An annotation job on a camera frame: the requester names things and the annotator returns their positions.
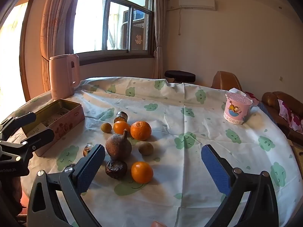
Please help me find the pink cartoon cup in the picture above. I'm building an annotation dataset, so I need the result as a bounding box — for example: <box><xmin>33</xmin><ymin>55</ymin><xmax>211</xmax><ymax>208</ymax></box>
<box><xmin>223</xmin><ymin>93</ymin><xmax>259</xmax><ymax>125</ymax></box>

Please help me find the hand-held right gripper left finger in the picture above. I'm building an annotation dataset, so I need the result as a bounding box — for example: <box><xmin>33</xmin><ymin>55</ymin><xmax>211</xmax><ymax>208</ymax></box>
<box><xmin>27</xmin><ymin>144</ymin><xmax>106</xmax><ymax>227</ymax></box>

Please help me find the long patterned beige curtain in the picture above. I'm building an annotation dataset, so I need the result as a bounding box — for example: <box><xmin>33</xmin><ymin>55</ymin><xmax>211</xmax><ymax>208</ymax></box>
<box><xmin>40</xmin><ymin>0</ymin><xmax>80</xmax><ymax>93</ymax></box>

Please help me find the narrow beige curtain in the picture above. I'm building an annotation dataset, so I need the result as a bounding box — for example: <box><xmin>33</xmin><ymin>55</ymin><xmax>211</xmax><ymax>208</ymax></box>
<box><xmin>153</xmin><ymin>0</ymin><xmax>171</xmax><ymax>79</ymax></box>

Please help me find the brown pear-shaped taro root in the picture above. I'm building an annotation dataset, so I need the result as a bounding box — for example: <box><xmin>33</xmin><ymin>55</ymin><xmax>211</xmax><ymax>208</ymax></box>
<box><xmin>105</xmin><ymin>129</ymin><xmax>132</xmax><ymax>160</ymax></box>

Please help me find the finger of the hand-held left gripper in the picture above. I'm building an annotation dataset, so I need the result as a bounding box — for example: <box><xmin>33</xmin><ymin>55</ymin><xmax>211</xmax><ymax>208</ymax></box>
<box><xmin>0</xmin><ymin>128</ymin><xmax>55</xmax><ymax>163</ymax></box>
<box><xmin>0</xmin><ymin>112</ymin><xmax>37</xmax><ymax>135</ymax></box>

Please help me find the brown framed window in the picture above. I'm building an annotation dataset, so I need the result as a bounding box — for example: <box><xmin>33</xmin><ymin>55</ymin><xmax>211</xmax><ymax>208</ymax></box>
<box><xmin>65</xmin><ymin>0</ymin><xmax>155</xmax><ymax>65</ymax></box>

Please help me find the brown leather armchair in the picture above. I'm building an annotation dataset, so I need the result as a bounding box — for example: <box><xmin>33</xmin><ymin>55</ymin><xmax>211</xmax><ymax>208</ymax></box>
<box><xmin>211</xmin><ymin>71</ymin><xmax>243</xmax><ymax>91</ymax></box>

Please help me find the pink floral blanket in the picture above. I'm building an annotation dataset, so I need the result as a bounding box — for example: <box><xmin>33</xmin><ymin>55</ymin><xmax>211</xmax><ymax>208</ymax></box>
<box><xmin>277</xmin><ymin>99</ymin><xmax>303</xmax><ymax>133</ymax></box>

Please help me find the cloud print tablecloth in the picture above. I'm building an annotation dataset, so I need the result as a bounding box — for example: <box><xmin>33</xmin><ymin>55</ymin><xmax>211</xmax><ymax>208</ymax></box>
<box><xmin>5</xmin><ymin>76</ymin><xmax>300</xmax><ymax>227</ymax></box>

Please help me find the brown leather sofa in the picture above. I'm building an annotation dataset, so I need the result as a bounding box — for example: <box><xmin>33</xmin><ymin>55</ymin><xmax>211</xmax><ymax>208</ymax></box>
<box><xmin>260</xmin><ymin>91</ymin><xmax>303</xmax><ymax>140</ymax></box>

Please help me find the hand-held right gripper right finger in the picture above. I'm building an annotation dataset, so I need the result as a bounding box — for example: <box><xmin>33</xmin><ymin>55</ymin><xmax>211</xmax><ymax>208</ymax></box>
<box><xmin>201</xmin><ymin>144</ymin><xmax>279</xmax><ymax>227</ymax></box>

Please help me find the pink metal tin box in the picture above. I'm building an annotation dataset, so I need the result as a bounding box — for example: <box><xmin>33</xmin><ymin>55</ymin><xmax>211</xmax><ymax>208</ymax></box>
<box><xmin>21</xmin><ymin>99</ymin><xmax>86</xmax><ymax>158</ymax></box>

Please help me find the air conditioner cord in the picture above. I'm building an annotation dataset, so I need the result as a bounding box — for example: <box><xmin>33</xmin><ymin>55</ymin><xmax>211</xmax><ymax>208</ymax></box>
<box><xmin>166</xmin><ymin>6</ymin><xmax>184</xmax><ymax>36</ymax></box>

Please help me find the black round stool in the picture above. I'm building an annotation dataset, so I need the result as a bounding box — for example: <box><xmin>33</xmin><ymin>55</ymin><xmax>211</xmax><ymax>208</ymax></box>
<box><xmin>164</xmin><ymin>70</ymin><xmax>196</xmax><ymax>84</ymax></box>

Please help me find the white paper napkin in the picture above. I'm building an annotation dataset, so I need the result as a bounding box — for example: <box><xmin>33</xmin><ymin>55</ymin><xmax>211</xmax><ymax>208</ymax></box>
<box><xmin>228</xmin><ymin>87</ymin><xmax>248</xmax><ymax>95</ymax></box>

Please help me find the blue denim cloth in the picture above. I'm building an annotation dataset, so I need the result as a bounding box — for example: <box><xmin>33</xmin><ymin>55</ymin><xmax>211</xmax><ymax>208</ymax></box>
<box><xmin>257</xmin><ymin>100</ymin><xmax>277</xmax><ymax>126</ymax></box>

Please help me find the small smooth orange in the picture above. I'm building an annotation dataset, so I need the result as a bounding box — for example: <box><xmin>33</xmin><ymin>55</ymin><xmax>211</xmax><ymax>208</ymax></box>
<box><xmin>131</xmin><ymin>161</ymin><xmax>154</xmax><ymax>184</ymax></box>
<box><xmin>113</xmin><ymin>120</ymin><xmax>131</xmax><ymax>136</ymax></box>

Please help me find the pink electric kettle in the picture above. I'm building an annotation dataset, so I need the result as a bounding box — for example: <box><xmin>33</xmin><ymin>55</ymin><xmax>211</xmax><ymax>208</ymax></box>
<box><xmin>48</xmin><ymin>54</ymin><xmax>80</xmax><ymax>100</ymax></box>

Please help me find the white air conditioner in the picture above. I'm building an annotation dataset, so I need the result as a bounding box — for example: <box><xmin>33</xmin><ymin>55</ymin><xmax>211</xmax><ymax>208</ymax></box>
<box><xmin>179</xmin><ymin>0</ymin><xmax>217</xmax><ymax>11</ymax></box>

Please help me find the large rough orange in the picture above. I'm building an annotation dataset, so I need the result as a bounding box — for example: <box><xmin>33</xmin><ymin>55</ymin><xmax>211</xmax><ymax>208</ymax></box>
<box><xmin>130</xmin><ymin>121</ymin><xmax>152</xmax><ymax>141</ymax></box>

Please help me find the wooden balcony door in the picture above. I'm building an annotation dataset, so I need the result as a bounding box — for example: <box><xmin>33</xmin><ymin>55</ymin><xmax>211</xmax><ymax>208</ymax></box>
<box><xmin>0</xmin><ymin>0</ymin><xmax>39</xmax><ymax>104</ymax></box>

